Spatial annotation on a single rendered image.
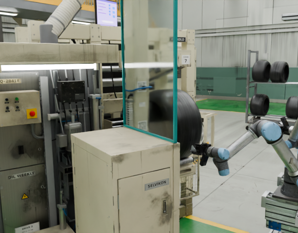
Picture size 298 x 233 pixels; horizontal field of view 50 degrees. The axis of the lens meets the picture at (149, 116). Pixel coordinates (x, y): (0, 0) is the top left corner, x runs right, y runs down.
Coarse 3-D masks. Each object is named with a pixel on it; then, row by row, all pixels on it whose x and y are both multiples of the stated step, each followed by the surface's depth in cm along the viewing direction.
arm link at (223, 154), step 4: (212, 148) 219; (216, 148) 216; (220, 148) 214; (224, 148) 212; (212, 152) 217; (216, 152) 214; (220, 152) 211; (224, 152) 210; (228, 152) 212; (212, 156) 218; (216, 156) 214; (220, 156) 211; (224, 156) 210; (228, 156) 212; (216, 160) 216; (220, 160) 213; (224, 160) 213
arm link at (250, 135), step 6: (252, 126) 225; (246, 132) 226; (252, 132) 223; (240, 138) 226; (246, 138) 224; (252, 138) 224; (234, 144) 226; (240, 144) 224; (246, 144) 225; (234, 150) 225; (240, 150) 227
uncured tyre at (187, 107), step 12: (180, 96) 242; (180, 108) 233; (192, 108) 238; (180, 120) 230; (192, 120) 235; (180, 132) 230; (192, 132) 235; (180, 144) 233; (192, 144) 240; (180, 156) 244
